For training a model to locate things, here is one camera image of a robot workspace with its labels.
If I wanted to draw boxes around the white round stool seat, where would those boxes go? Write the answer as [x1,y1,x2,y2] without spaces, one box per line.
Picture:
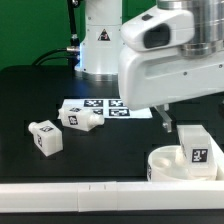
[147,145,220,182]

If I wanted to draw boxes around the white barrier rail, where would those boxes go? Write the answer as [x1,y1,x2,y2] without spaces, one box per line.
[0,181,224,213]
[210,138,224,179]

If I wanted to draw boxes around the white right barrier rail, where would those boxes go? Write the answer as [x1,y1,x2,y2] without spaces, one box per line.
[210,138,224,179]

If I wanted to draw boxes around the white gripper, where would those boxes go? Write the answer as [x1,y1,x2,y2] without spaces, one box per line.
[118,7,224,133]

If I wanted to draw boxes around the black cables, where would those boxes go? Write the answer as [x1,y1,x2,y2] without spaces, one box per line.
[31,48,78,66]

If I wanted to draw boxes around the paper sheet with markers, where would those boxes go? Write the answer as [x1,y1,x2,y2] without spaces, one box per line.
[62,98,152,119]

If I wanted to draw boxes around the white front barrier rail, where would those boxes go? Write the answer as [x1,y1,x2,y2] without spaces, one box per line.
[0,181,224,213]

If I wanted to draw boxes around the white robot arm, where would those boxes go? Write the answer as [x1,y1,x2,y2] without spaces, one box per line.
[77,0,224,126]

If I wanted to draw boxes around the black pole with connector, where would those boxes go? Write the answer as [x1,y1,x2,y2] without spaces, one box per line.
[67,0,81,67]

